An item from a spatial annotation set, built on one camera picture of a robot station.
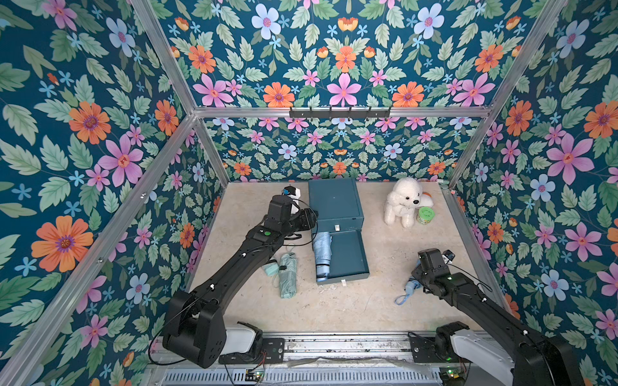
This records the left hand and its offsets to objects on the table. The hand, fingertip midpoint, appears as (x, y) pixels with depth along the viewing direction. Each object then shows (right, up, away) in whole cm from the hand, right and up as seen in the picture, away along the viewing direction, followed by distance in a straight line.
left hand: (316, 213), depth 81 cm
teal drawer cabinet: (+7, +3, +3) cm, 8 cm away
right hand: (+38, -22, +6) cm, 44 cm away
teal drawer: (+11, -17, +5) cm, 21 cm away
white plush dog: (+34, +4, +13) cm, 36 cm away
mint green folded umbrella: (-11, -21, +5) cm, 24 cm away
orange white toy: (+51, +8, +30) cm, 60 cm away
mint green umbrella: (-17, -22, +8) cm, 29 cm away
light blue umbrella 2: (+33, -25, +2) cm, 42 cm away
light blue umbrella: (+2, -12, +3) cm, 13 cm away
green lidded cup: (+46, -2, +22) cm, 51 cm away
